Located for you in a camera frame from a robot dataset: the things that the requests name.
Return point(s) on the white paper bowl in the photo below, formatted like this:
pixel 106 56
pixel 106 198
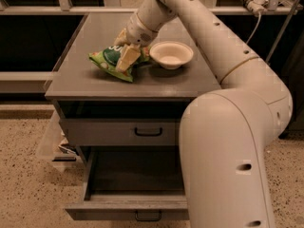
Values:
pixel 170 54

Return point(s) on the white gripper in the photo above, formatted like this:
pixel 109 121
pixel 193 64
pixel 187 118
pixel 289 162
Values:
pixel 138 32

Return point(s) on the green rice chip bag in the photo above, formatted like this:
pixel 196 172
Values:
pixel 108 58

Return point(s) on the grey middle drawer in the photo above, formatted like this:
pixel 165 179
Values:
pixel 120 132

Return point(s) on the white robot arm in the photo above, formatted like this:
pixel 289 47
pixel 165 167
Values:
pixel 223 133

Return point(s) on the white power strip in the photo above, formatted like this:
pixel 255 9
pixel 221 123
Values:
pixel 256 7

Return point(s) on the open grey bottom drawer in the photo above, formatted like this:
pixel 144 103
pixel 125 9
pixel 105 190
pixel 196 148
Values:
pixel 142 183

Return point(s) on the grey drawer cabinet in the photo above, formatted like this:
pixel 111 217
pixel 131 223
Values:
pixel 141 110

